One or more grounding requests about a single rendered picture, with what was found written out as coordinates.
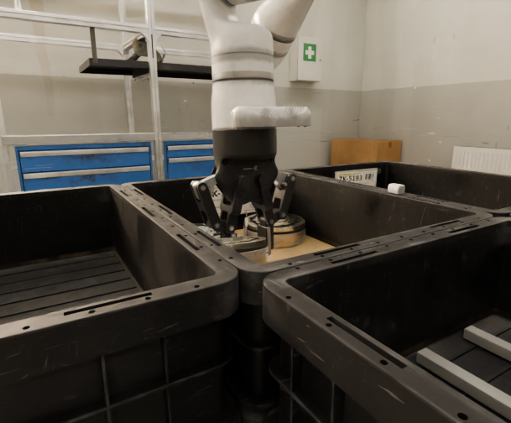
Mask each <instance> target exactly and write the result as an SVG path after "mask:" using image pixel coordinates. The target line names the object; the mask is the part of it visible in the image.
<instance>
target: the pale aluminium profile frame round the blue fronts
mask: <svg viewBox="0 0 511 423"><path fill-rule="evenodd" d="M117 5H118V16H119V22H114V21H107V20H100V19H94V18H81V17H74V16H67V15H60V14H53V13H40V12H33V11H26V10H19V9H12V8H0V18H9V19H17V20H24V21H32V22H40V23H47V24H62V25H70V26H77V27H84V28H90V27H95V29H106V30H114V31H120V36H121V44H112V43H102V42H96V48H97V49H101V50H116V51H117V52H118V53H119V54H120V55H121V56H122V58H123V60H127V59H128V58H129V56H130V55H131V54H132V53H133V40H134V39H135V38H137V39H138V40H146V41H147V47H148V60H149V84H150V97H151V110H152V124H153V133H154V134H155V141H154V155H152V160H154V161H155V174H156V180H163V179H164V170H163V159H164V156H163V155H162V142H161V127H160V114H159V87H158V72H157V59H156V50H157V51H158V52H159V53H160V54H161V55H163V54H165V53H166V54H167V55H178V56H187V57H197V58H207V59H211V53H208V52H199V51H190V50H173V49H164V50H163V49H162V48H156V44H155V42H156V41H157V38H158V37H160V36H167V37H174V38H182V39H196V40H204V41H209V38H208V34H207V33H202V32H196V31H189V30H182V29H169V28H162V27H154V4H153V0H144V8H145V21H146V25H141V24H134V23H126V13H125V2H124V0H117ZM127 32H129V33H137V34H135V35H134V36H133V37H132V38H131V39H129V40H128V36H127ZM0 40H3V41H13V42H23V43H33V44H52V45H61V46H71V47H81V48H91V41H85V40H76V39H59V38H50V37H41V36H32V35H23V34H6V33H0ZM164 51H165V52H164ZM166 54H165V55H166ZM123 77H124V87H125V98H126V108H127V119H128V133H135V132H134V121H133V100H132V89H131V78H130V76H123ZM157 133H159V140H158V134H157ZM1 136H7V134H6V129H5V124H4V118H3V109H2V103H1V98H0V191H1V193H10V192H15V186H14V181H13V172H12V169H17V168H18V166H17V163H11V160H10V155H9V150H8V145H2V140H1Z"/></svg>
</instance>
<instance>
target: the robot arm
mask: <svg viewBox="0 0 511 423"><path fill-rule="evenodd" d="M256 1H260V0H198V2H199V4H200V8H201V13H202V16H203V19H204V23H205V26H206V32H207V34H208V38H209V41H210V45H211V70H212V83H213V84H212V96H211V120H212V138H213V155H214V160H215V164H214V168H213V171H212V172H211V176H209V177H207V178H205V179H203V180H200V181H198V180H193V181H192V182H191V183H190V188H191V190H192V193H193V196H194V197H195V200H196V204H197V206H198V208H199V211H200V213H201V216H202V219H203V221H204V223H205V225H206V226H208V227H210V228H212V229H213V230H215V231H220V238H230V237H236V236H237V234H236V233H235V230H236V225H237V218H238V215H240V214H241V211H242V205H244V204H247V203H249V202H252V205H253V207H254V208H255V212H256V214H257V218H258V221H259V225H257V229H258V237H265V238H266V241H267V243H268V246H269V255H270V254H271V249H273V247H274V224H275V223H276V222H277V221H278V220H280V219H285V218H286V217H287V214H288V210H289V204H290V202H291V198H292V195H293V191H294V188H295V182H296V175H295V174H291V173H285V172H281V171H278V168H277V166H276V164H275V161H274V159H275V155H276V154H277V127H295V126H297V127H300V126H304V127H307V126H311V111H310V109H309V108H308V107H276V98H275V92H274V69H275V68H276V67H277V66H278V65H279V64H280V63H281V62H282V61H283V60H284V58H285V56H286V55H287V54H288V52H289V49H290V47H291V45H292V44H293V42H294V41H295V38H296V36H297V34H298V32H299V30H300V27H301V25H302V23H303V22H304V20H305V17H306V15H307V13H308V12H309V10H310V7H311V5H312V3H313V2H314V0H265V1H264V2H263V3H261V4H260V6H259V7H258V8H257V10H256V12H255V14H254V16H253V20H252V22H251V23H245V22H239V21H238V18H237V14H236V5H239V4H244V3H251V2H256ZM273 183H274V184H275V186H276V187H275V191H274V196H273V200H272V196H271V193H270V188H271V186H272V185H273ZM215 185H216V186H217V188H218V189H219V190H220V191H221V193H222V199H221V204H220V209H221V213H220V217H219V216H218V213H217V211H216V207H215V205H214V202H213V200H212V196H213V195H214V186H215Z"/></svg>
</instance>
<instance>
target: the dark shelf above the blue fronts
mask: <svg viewBox="0 0 511 423"><path fill-rule="evenodd" d="M97 62H98V63H93V60H92V58H89V59H87V60H86V61H85V62H84V63H83V64H82V65H81V66H79V72H80V73H81V74H103V75H121V76H133V78H135V77H138V76H141V75H144V74H147V73H149V62H148V61H139V60H114V59H100V58H97ZM157 72H158V77H167V78H182V79H197V80H212V70H211V66H206V65H184V64H173V63H162V62H157Z"/></svg>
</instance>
